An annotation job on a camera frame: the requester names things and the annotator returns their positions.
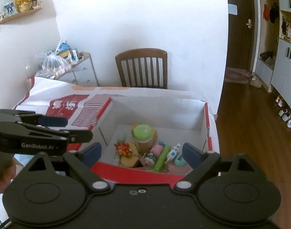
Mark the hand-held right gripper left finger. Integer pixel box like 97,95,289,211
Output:
28,142,108,192

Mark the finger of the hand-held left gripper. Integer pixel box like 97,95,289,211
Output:
0,110,69,127
0,122,93,144

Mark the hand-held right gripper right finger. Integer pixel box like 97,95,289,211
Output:
174,142,256,192

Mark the green marker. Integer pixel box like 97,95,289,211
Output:
154,144,172,171

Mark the red orange toy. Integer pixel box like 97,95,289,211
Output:
114,142,132,157

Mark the pink ball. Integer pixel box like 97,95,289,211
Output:
151,144,165,155

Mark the jar with green lid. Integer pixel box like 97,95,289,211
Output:
133,124,158,153

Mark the red cardboard box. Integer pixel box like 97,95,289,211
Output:
92,95,220,185

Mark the person's left hand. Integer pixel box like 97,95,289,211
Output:
0,159,17,194

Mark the blue patterned tablecloth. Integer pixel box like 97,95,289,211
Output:
13,154,27,170

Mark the clear plastic bag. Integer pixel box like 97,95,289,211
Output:
36,52,72,79

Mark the small white drawer cabinet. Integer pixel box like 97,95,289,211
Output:
55,52,99,87

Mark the clear plastic cover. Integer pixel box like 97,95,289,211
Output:
24,63,37,77

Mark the pile of toiletries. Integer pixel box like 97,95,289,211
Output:
56,39,84,64

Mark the patterned doormat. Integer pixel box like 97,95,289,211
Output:
225,67,251,84

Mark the pair of slippers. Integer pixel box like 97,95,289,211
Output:
249,75,263,88

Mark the wooden chair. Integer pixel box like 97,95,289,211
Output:
115,48,168,89

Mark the dark brown door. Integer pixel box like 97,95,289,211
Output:
225,0,259,75

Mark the black bag on bench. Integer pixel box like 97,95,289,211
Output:
259,51,274,61

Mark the golden ornament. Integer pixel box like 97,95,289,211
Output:
15,0,33,12

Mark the clutter on open shelves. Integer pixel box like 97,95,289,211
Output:
280,17,291,45

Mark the black hanging bag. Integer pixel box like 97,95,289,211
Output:
269,2,280,24

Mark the wooden wall shelf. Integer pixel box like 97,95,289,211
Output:
0,1,43,25

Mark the white cupboard wall unit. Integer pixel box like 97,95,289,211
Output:
254,0,291,134

